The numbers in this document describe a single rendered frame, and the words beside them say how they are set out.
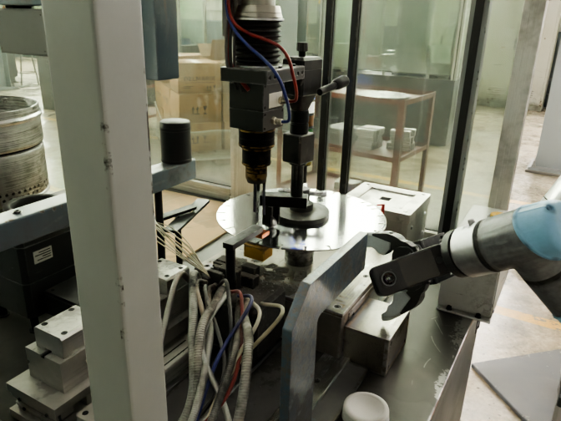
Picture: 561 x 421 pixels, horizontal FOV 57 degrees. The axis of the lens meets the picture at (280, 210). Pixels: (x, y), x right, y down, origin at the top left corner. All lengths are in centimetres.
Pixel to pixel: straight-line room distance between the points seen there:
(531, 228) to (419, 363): 38
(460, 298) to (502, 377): 118
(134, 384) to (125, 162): 15
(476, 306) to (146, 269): 87
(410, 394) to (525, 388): 139
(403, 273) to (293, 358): 21
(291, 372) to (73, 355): 31
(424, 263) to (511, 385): 151
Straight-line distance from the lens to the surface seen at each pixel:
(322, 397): 86
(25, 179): 131
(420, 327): 108
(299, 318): 65
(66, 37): 30
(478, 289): 111
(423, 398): 91
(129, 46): 30
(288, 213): 99
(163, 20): 81
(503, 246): 72
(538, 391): 227
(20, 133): 128
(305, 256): 102
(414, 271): 78
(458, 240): 76
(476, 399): 217
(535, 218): 70
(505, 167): 133
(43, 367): 84
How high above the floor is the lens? 131
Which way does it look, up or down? 21 degrees down
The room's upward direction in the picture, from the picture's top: 2 degrees clockwise
